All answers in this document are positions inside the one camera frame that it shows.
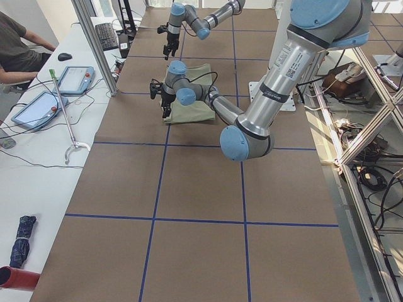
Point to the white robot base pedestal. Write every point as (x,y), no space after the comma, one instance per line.
(254,88)

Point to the seated person in green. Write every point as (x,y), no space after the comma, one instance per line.
(19,63)

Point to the long reach grabber stick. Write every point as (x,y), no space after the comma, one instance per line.
(75,144)

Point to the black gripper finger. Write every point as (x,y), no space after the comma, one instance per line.
(166,52)
(166,112)
(174,48)

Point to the black keyboard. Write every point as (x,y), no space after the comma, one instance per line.
(106,36)

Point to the near teach pendant tablet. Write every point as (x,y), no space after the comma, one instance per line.
(37,113)

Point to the aluminium side frame rail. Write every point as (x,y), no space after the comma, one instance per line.
(360,147)

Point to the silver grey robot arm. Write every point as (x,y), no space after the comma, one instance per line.
(315,26)
(181,13)

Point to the olive green long-sleeve shirt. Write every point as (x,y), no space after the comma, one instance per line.
(198,111)

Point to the aluminium frame post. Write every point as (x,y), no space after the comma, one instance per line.
(88,28)

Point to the far teach pendant tablet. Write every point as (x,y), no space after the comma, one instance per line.
(75,80)

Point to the black computer mouse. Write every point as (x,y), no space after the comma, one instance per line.
(64,56)

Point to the folded dark blue umbrella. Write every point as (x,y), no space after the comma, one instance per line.
(21,246)

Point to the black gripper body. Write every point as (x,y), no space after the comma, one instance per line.
(166,100)
(172,39)

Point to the teach pendant tablet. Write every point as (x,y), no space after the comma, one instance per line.
(75,80)
(37,113)

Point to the red cylinder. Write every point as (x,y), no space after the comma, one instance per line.
(18,279)

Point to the grey water bottle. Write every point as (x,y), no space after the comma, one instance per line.
(7,142)

